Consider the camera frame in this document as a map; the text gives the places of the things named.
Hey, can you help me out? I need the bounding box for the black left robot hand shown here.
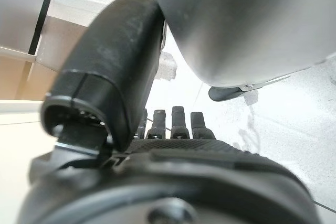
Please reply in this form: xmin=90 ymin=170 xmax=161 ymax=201
xmin=15 ymin=0 xmax=324 ymax=224

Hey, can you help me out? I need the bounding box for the black left robot foot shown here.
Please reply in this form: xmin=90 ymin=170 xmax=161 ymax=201
xmin=208 ymin=86 xmax=259 ymax=102

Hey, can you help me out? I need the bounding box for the silver robot leg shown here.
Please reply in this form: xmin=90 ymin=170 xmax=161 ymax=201
xmin=148 ymin=0 xmax=336 ymax=89

